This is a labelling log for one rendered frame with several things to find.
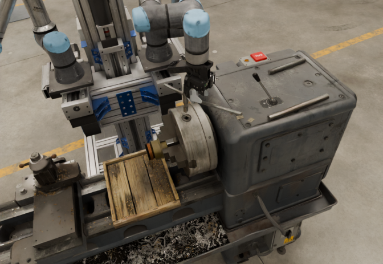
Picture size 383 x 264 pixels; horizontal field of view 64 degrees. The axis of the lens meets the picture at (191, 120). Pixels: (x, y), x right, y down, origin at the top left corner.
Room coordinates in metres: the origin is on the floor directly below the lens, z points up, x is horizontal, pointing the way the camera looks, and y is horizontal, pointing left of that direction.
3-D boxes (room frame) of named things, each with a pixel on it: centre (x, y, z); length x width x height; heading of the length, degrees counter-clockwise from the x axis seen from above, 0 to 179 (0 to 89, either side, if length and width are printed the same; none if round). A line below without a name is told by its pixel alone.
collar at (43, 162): (0.84, 0.65, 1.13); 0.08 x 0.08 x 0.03
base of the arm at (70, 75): (1.39, 0.63, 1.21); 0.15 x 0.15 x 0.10
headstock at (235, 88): (1.06, -0.36, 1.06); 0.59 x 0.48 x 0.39; 106
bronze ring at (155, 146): (0.89, 0.16, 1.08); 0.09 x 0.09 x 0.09; 16
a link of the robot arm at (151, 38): (1.52, 0.14, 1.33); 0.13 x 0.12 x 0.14; 94
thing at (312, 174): (1.06, -0.36, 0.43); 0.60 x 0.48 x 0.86; 106
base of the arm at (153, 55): (1.52, 0.15, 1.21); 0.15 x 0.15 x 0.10
